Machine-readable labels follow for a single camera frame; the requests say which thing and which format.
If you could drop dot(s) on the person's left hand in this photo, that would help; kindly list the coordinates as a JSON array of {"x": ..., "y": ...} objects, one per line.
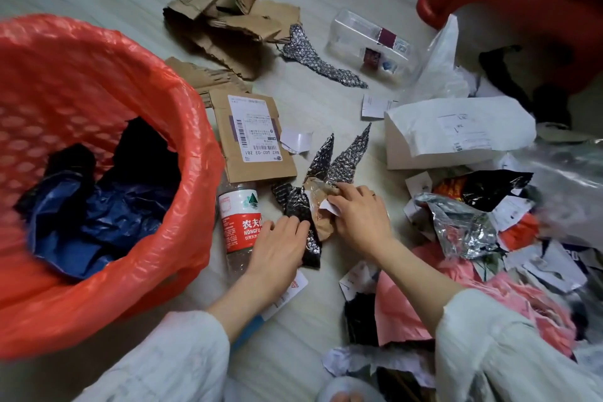
[{"x": 278, "y": 255}]

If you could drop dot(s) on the person's right hand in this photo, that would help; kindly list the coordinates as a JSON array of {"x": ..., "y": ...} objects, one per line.
[{"x": 362, "y": 222}]

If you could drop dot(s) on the plastic bottle red label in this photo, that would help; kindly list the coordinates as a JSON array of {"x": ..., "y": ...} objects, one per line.
[{"x": 240, "y": 227}]

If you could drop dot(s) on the pink plastic bag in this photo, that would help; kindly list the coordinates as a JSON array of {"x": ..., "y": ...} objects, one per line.
[{"x": 400, "y": 317}]

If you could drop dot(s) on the white parcel bag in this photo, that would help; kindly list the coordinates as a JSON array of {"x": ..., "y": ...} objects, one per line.
[{"x": 424, "y": 138}]

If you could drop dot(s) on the brown labelled cardboard mailer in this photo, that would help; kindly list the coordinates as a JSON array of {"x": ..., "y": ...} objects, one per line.
[{"x": 254, "y": 128}]

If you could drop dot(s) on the black snack wrapper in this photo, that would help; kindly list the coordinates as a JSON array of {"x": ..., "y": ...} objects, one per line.
[{"x": 490, "y": 187}]

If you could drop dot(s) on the orange plastic scrap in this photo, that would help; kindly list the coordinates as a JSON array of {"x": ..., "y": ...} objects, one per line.
[{"x": 523, "y": 229}]

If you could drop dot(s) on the black white patterned cloth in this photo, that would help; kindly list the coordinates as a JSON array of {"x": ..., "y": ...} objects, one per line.
[{"x": 306, "y": 53}]

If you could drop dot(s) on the blue plastic bag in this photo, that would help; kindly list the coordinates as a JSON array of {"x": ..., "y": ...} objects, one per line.
[{"x": 94, "y": 227}]

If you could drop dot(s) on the clear plastic box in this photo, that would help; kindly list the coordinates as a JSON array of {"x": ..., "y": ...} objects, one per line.
[{"x": 358, "y": 34}]

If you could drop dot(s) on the black mesh piece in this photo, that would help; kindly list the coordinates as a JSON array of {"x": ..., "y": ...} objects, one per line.
[
  {"x": 551, "y": 105},
  {"x": 499, "y": 72}
]

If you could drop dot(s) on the red-lined waste basket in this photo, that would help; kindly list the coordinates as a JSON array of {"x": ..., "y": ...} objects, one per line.
[{"x": 47, "y": 123}]

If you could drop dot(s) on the person's left forearm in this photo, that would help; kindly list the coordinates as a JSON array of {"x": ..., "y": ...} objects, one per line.
[{"x": 240, "y": 307}]

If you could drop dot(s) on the person's right forearm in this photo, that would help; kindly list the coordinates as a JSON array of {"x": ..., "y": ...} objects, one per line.
[{"x": 414, "y": 281}]

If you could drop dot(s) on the person's right foot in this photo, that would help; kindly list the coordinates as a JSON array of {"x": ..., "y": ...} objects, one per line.
[{"x": 346, "y": 398}]

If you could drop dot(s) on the white right slipper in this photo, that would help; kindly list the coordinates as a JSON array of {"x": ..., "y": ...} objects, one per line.
[{"x": 348, "y": 385}]

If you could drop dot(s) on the white left sleeve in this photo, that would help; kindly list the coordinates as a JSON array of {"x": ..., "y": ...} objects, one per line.
[{"x": 165, "y": 364}]

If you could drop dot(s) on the white sleeve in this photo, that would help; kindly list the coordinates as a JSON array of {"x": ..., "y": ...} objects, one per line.
[
  {"x": 494, "y": 354},
  {"x": 165, "y": 364}
]

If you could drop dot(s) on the white right sleeve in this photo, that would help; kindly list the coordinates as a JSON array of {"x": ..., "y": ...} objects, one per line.
[{"x": 494, "y": 354}]

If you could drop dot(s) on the red plastic stool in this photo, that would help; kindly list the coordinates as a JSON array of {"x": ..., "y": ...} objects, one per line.
[{"x": 471, "y": 1}]

